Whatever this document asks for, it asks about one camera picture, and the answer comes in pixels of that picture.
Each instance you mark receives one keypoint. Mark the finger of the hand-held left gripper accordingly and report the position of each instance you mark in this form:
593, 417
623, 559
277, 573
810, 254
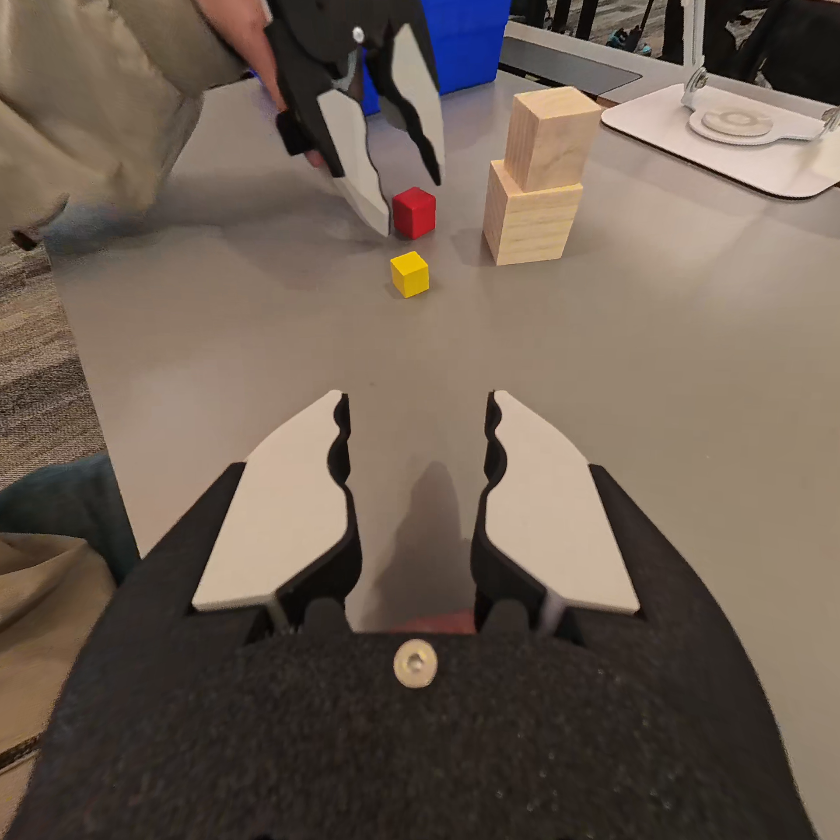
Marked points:
418, 99
352, 164

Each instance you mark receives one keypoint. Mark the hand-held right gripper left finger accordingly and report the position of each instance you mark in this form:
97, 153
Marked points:
276, 525

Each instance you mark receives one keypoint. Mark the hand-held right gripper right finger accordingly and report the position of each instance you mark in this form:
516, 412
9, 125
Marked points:
561, 525

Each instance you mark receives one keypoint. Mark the blue plastic bin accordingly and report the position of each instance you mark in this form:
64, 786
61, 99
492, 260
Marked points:
460, 46

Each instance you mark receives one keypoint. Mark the red wooden cube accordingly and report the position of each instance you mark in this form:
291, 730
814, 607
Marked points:
414, 214

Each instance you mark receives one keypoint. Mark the yellow wooden cube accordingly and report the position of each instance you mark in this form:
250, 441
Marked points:
410, 274

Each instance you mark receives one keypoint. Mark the medium wooden cube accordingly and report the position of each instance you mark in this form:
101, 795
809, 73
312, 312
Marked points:
551, 138

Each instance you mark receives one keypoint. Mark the large wooden cube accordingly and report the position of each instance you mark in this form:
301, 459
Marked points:
532, 217

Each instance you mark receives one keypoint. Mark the person's left hand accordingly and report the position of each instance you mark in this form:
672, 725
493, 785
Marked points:
250, 33

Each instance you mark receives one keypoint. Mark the person's trouser leg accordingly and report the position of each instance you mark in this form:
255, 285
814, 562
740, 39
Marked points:
53, 617

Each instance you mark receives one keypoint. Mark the white folding stand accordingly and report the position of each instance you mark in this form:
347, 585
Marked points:
735, 145

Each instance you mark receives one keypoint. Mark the black office chair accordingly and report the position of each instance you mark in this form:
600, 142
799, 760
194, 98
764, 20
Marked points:
788, 53

